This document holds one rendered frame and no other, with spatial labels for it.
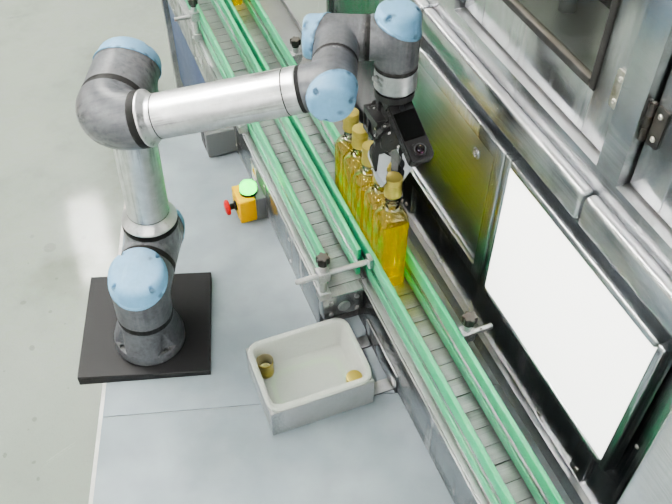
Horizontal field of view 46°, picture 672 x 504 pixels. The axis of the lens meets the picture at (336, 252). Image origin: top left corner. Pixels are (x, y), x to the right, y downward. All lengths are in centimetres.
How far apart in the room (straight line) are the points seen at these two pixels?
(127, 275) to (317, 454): 52
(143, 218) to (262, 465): 55
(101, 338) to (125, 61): 67
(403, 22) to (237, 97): 29
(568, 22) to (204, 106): 56
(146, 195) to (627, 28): 94
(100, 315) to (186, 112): 71
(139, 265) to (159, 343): 19
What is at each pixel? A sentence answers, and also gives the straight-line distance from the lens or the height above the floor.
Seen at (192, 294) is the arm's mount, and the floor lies 77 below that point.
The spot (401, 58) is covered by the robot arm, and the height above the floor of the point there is 145.
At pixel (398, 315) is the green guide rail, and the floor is 94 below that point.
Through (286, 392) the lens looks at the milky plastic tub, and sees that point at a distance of 169.
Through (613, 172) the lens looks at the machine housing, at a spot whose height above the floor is 145.
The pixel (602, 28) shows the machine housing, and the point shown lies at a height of 160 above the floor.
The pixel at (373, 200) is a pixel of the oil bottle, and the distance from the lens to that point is 161.
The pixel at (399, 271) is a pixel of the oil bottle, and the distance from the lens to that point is 169.
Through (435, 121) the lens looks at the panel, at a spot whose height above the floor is 120.
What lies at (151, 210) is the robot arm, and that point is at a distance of 165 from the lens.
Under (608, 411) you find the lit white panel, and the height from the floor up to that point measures 111.
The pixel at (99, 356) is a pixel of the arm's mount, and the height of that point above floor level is 78.
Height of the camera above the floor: 219
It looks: 47 degrees down
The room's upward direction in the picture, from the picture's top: straight up
